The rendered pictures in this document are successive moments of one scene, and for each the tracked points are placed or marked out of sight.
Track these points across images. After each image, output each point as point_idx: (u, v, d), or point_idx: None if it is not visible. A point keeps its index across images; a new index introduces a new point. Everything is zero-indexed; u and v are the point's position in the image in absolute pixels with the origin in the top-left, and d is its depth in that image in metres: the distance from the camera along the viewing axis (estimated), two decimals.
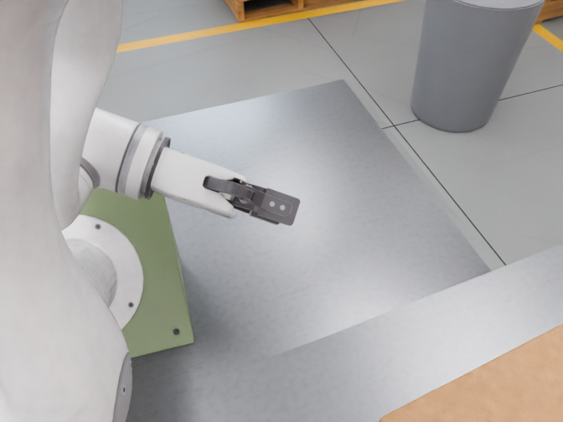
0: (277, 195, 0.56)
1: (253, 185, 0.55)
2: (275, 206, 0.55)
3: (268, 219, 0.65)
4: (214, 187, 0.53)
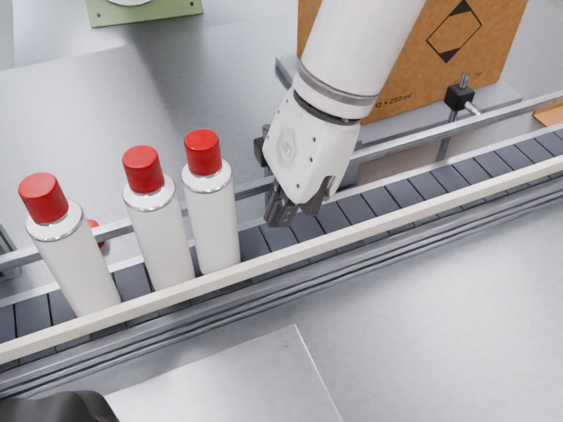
0: (293, 211, 0.61)
1: None
2: (286, 216, 0.60)
3: (270, 213, 0.61)
4: (315, 196, 0.54)
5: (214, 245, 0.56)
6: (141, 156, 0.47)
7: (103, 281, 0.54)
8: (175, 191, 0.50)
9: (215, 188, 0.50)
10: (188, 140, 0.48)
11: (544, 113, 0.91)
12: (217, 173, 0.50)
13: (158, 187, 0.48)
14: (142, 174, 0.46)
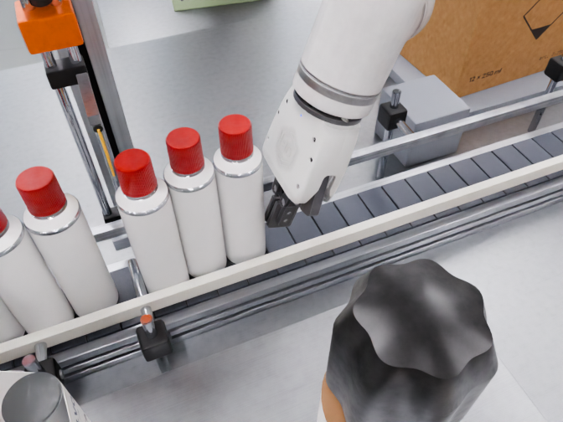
0: (293, 211, 0.61)
1: None
2: (286, 216, 0.60)
3: (270, 213, 0.61)
4: (315, 197, 0.54)
5: (235, 229, 0.58)
6: (184, 137, 0.48)
7: (180, 255, 0.56)
8: (214, 167, 0.52)
9: (239, 174, 0.51)
10: (223, 122, 0.50)
11: None
12: (245, 161, 0.51)
13: (202, 165, 0.50)
14: (189, 154, 0.48)
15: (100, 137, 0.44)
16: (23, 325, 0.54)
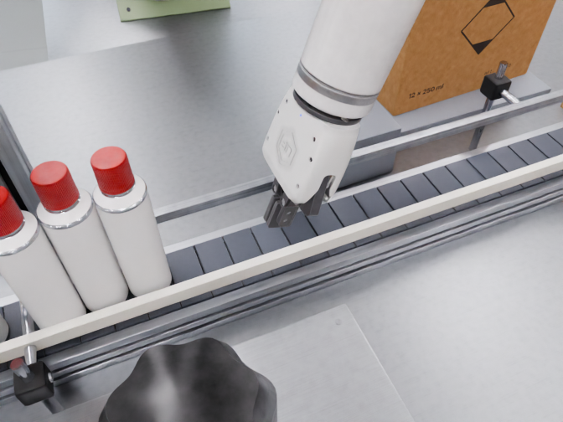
0: (293, 211, 0.61)
1: None
2: (286, 216, 0.60)
3: (270, 213, 0.61)
4: (315, 196, 0.54)
5: (126, 264, 0.55)
6: (50, 172, 0.45)
7: (66, 291, 0.53)
8: (92, 202, 0.49)
9: (116, 209, 0.48)
10: (95, 155, 0.47)
11: None
12: (123, 195, 0.48)
13: (74, 200, 0.47)
14: (54, 190, 0.45)
15: None
16: None
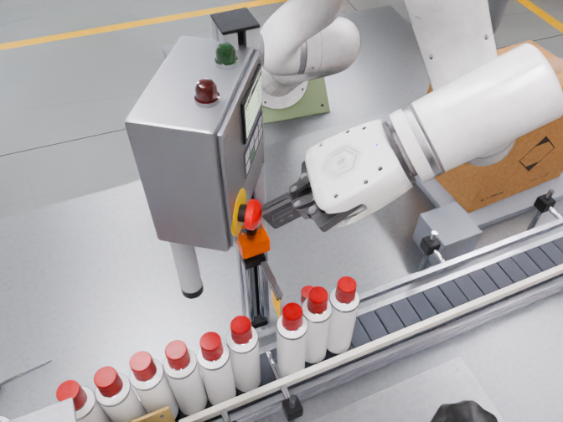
0: (291, 218, 0.61)
1: None
2: (286, 217, 0.60)
3: (272, 206, 0.60)
4: (338, 214, 0.56)
5: (337, 336, 0.92)
6: (319, 294, 0.82)
7: (305, 353, 0.90)
8: (331, 306, 0.86)
9: (347, 311, 0.85)
10: (339, 282, 0.84)
11: None
12: (350, 302, 0.86)
13: (327, 307, 0.84)
14: (322, 305, 0.82)
15: (279, 302, 0.78)
16: (211, 398, 0.88)
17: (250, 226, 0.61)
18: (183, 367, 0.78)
